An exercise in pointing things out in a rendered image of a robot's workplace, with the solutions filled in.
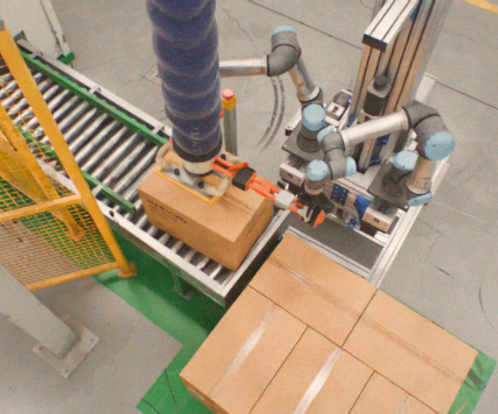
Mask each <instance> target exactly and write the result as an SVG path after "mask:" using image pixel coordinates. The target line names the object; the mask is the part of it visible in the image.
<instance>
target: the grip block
mask: <svg viewBox="0 0 498 414"><path fill-rule="evenodd" d="M255 177H256V170H255V169H253V168H251V167H249V166H248V167H245V168H239V169H237V170H236V171H235V172H234V173H233V175H232V185H233V186H235V187H237V188H238V189H240V190H242V191H248V190H249V189H250V187H249V185H250V183H251V184H253V183H254V181H253V179H254V178H255Z"/></svg>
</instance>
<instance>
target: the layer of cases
mask: <svg viewBox="0 0 498 414"><path fill-rule="evenodd" d="M377 289H378V288H377V287H375V286H373V285H372V284H369V283H368V282H366V281H365V280H363V279H361V278H359V277H358V276H357V275H356V274H353V273H352V272H350V271H349V269H346V268H345V267H343V266H342V265H341V264H339V263H337V262H336V261H333V260H332V259H330V258H329V257H327V256H326V255H323V254H322V253H320V252H319V251H317V250H316V249H314V248H313V247H311V246H309V245H307V244H306V243H305V242H304V241H300V240H299V239H297V238H296V237H295V236H294V235H293V234H291V233H290V232H287V233H286V235H285V237H284V239H283V240H282V241H281V242H280V243H279V245H278V246H277V247H276V249H275V250H274V252H273V253H271V254H270V256H269V257H268V258H267V260H266V261H265V263H264V264H263V265H262V266H261V268H260V270H259V271H258V272H257V274H256V275H255V276H254V278H253V279H252V280H251V281H250V282H249V284H248V285H247V287H246V288H245V289H244V291H242V292H241V294H240V295H239V296H238V297H237V300H236V301H235V302H234V303H233V305H232V306H231V307H230V309H229V310H228V312H227V313H226V314H225V316H224V317H223V318H222V319H221V321H220V322H219V323H218V324H217V326H216V327H215V328H214V330H213V331H211V333H210V334H209V337H208V338H207V339H206V340H205V341H204V342H203V344H202V345H201V347H200V348H199V349H198V351H197V352H196V354H195V355H194V356H193V358H192V359H191V360H190V361H189V362H188V363H187V365H186V366H185V368H184V369H183V370H182V372H181V373H180V376H181V377H182V381H183V382H184V384H185V385H186V387H187V389H188V390H189V391H191V392H192V393H193V394H195V395H196V396H197V397H198V398H199V399H200V400H202V401H203V402H204V403H206V404H207V405H208V406H211V407H212V408H213V409H215V410H216V411H217V412H218V413H219V414H447V412H448V410H449V409H450V406H451V404H452V402H453V401H454V398H455V396H456V395H457V394H458V392H459V390H460V388H461V386H462V384H463V381H464V379H465V377H466V375H467V373H468V371H469V369H470V367H471V365H472V363H473V361H474V359H475V357H476V355H477V353H478V351H476V350H475V349H473V348H471V347H470V346H469V345H467V344H466V343H463V342H462V341H460V340H459V339H457V338H456V337H454V336H453V335H451V334H449V333H447V332H446V331H444V330H443V329H441V328H440V327H438V326H437V325H435V324H433V323H432V322H431V321H429V320H427V319H425V317H424V316H422V315H420V314H418V313H417V312H415V311H413V310H411V309H410V308H408V307H407V306H405V305H404V304H402V303H401V302H399V301H397V300H395V299H394V298H393V297H391V296H389V295H388V294H386V293H385V292H382V291H381V290H380V289H379V290H378V291H377ZM376 291H377V292H376ZM375 293H376V294H375ZM374 295H375V296H374ZM371 298H372V299H371ZM368 303H369V304H368ZM360 317H361V318H360ZM346 339H347V340H346Z"/></svg>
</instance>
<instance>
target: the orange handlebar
mask: <svg viewBox="0 0 498 414"><path fill-rule="evenodd" d="M215 160H216V161H219V162H220V163H222V164H223V165H226V166H227V167H228V168H229V167H232V166H234V165H233V164H231V163H229V162H227V161H225V160H224V159H221V158H220V157H218V156H217V157H216V159H215ZM209 166H211V167H212V168H215V169H217V170H219V171H220V172H222V173H224V174H226V175H228V176H229V177H231V178H232V175H233V173H232V172H230V171H229V170H227V169H225V168H222V167H220V166H219V165H218V164H216V163H210V165H209ZM253 181H254V182H256V183H258V184H260V185H259V186H255V185H253V184H251V183H250V185H249V187H250V188H251V189H252V190H254V191H257V193H258V194H260V195H261V196H264V197H268V198H270V199H271V200H274V201H275V198H276V197H277V196H275V195H271V194H270V193H269V192H270V191H273V192H275V193H277V194H279V193H280V192H281V190H280V189H278V188H276V187H274V186H273V184H270V183H268V182H266V181H264V180H263V181H262V180H260V179H259V178H257V177H255V178H254V179H253ZM296 200H297V199H296V198H294V199H293V203H295V204H297V205H300V207H303V208H304V205H301V204H300V203H298V202H296ZM288 209H290V210H291V211H293V212H294V213H296V214H298V212H297V210H298V209H297V208H295V207H293V205H291V204H290V205H289V207H288ZM323 220H324V215H323V214H322V215H321V216H320V218H319V219H318V221H317V223H321V222H322V221H323Z"/></svg>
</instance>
